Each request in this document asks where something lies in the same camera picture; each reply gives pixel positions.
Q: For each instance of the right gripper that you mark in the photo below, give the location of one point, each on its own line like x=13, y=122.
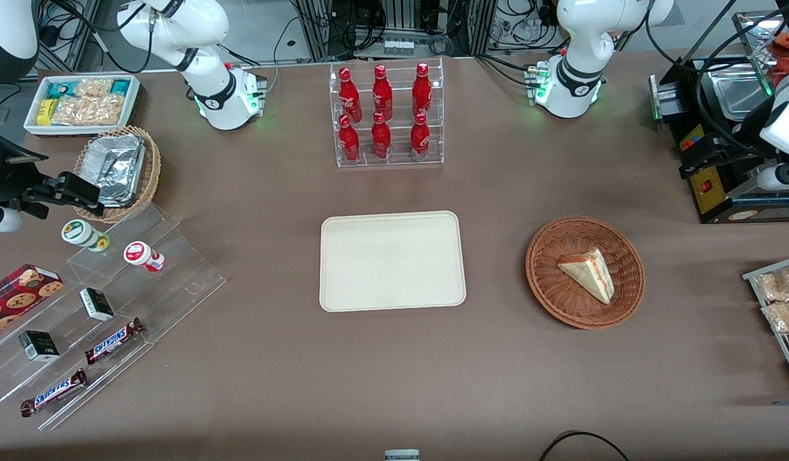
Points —
x=5, y=180

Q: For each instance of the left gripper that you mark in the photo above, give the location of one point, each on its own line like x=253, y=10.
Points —
x=741, y=137

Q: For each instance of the triangle sandwich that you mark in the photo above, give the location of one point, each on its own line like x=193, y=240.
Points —
x=589, y=272

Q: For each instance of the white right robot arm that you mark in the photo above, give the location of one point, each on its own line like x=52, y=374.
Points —
x=212, y=83

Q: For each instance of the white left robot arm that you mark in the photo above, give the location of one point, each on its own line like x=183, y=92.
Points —
x=576, y=70

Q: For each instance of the light wicker basket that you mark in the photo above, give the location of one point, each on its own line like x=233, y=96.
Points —
x=152, y=169

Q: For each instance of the brown round wicker basket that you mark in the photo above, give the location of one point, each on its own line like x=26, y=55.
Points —
x=548, y=301

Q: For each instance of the cream rectangular tray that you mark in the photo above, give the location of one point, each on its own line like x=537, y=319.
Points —
x=392, y=261

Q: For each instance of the black sealing machine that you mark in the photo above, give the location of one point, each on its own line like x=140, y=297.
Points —
x=714, y=192

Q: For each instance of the green lid yogurt bottle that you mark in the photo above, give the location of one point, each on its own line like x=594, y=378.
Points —
x=80, y=234

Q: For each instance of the aluminium foil container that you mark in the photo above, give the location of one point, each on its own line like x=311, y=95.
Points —
x=116, y=169

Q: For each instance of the stainless steel pan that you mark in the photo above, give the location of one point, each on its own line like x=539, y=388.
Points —
x=736, y=93

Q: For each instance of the large clear cracker bag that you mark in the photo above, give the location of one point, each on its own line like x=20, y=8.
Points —
x=87, y=110

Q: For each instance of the red lid yogurt bottle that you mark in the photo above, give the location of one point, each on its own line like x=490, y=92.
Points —
x=140, y=254

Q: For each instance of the yellow snack packet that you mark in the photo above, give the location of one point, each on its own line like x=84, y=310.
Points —
x=45, y=111

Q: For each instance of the white rectangular snack bin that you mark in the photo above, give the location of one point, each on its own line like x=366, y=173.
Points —
x=133, y=102

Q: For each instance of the small clear cracker bag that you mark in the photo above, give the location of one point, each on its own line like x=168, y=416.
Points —
x=93, y=87

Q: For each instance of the teal snack packet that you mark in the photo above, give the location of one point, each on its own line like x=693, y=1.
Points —
x=120, y=86
x=58, y=88

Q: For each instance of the small black box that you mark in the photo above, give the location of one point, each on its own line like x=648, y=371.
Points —
x=96, y=304
x=39, y=346

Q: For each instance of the red plaid cookie box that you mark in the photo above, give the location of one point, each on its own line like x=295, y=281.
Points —
x=16, y=296

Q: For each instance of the clear acrylic stepped display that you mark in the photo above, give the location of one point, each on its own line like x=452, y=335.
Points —
x=176, y=269

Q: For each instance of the red snack package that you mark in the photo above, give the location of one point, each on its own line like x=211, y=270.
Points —
x=788, y=61

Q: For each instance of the Snickers chocolate bar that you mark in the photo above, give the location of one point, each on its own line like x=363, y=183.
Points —
x=112, y=340
x=52, y=392

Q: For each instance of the red cola bottle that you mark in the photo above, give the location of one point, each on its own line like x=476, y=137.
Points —
x=420, y=139
x=422, y=91
x=349, y=142
x=382, y=95
x=349, y=96
x=381, y=139

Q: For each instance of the clear acrylic bottle rack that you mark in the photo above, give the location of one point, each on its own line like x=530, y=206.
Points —
x=400, y=157

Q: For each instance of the small grey device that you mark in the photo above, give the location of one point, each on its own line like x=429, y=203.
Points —
x=402, y=455

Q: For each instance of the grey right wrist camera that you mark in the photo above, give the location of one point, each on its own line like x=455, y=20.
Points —
x=0, y=219

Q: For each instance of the aluminium frame rack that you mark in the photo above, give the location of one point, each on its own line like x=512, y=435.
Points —
x=394, y=19

